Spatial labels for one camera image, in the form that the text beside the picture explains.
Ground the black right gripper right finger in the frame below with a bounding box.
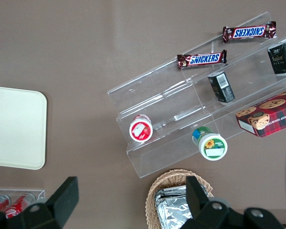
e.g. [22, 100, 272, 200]
[181, 176, 231, 229]

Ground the red lid yogurt cup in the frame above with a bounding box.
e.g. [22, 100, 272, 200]
[129, 114, 153, 143]

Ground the cream plastic tray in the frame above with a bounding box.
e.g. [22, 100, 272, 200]
[0, 85, 48, 170]

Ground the silver foil packet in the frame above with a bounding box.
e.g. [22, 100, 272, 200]
[154, 185, 194, 229]

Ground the light wicker basket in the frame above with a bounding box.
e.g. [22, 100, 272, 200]
[145, 169, 215, 229]

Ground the small black barcode box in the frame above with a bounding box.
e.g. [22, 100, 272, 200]
[207, 71, 235, 104]

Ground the green sunflower lid cup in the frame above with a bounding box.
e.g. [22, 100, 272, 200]
[192, 126, 228, 162]

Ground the clear acrylic stepped shelf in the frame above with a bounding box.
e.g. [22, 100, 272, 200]
[107, 11, 286, 179]

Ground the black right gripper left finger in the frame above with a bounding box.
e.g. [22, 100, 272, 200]
[19, 176, 80, 229]

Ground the red tartan cookie box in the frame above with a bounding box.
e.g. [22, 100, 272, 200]
[235, 87, 286, 138]

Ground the Snickers chocolate bar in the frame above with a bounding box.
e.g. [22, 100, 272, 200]
[223, 21, 277, 44]
[176, 49, 228, 70]

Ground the clear acrylic can holder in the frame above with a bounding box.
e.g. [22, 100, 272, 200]
[0, 189, 46, 203]

